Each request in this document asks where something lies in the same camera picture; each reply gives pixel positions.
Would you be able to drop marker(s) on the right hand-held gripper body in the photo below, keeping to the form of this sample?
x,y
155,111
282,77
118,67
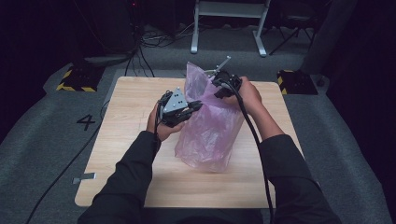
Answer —
x,y
229,81

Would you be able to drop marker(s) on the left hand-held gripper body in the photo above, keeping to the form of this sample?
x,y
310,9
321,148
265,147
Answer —
x,y
174,104

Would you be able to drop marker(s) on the pink plastic bag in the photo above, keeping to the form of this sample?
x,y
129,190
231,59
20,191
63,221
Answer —
x,y
208,137

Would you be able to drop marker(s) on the person's right hand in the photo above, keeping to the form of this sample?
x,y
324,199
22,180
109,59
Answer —
x,y
249,96

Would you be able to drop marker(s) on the person's left hand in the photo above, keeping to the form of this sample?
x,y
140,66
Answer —
x,y
162,130

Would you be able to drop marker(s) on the dark tripod stand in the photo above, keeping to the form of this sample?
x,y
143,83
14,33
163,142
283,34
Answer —
x,y
285,42

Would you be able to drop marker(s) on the black yellow striped stand base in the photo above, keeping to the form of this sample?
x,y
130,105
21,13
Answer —
x,y
297,82
77,79

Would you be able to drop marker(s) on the light grey stand foot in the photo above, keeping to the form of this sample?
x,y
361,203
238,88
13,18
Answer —
x,y
106,59

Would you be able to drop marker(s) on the grey curtain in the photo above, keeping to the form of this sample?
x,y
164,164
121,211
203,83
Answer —
x,y
327,40

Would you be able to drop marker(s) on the grey tape strip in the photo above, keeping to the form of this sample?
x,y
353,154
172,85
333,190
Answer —
x,y
84,178

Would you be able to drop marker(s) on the white metal table frame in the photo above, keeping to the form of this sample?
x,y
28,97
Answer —
x,y
229,9

